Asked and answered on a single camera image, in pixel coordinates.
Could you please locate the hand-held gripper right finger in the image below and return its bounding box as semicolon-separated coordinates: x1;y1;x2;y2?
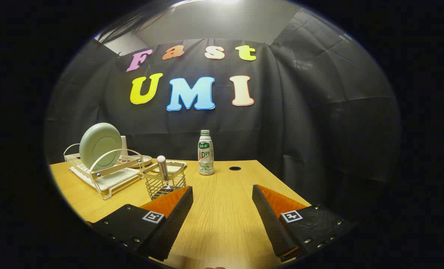
252;184;357;263

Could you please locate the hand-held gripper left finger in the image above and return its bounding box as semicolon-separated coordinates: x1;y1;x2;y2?
89;186;193;262

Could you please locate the metal wire basket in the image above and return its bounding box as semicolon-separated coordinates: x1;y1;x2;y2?
143;161;187;200

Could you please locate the white-tipped metal spoon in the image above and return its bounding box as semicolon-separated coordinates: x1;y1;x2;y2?
157;155;176;193

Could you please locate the white wire dish rack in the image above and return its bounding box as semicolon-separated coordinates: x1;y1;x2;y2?
63;144;145;200

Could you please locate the light green plate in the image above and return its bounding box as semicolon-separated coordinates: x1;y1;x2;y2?
79;123;122;171

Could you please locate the white divided tray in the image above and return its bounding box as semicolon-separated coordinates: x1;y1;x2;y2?
153;160;187;174

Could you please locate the white drip tray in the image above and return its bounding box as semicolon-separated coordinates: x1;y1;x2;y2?
71;166;142;192

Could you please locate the white green-label bottle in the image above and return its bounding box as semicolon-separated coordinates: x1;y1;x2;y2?
198;130;215;176

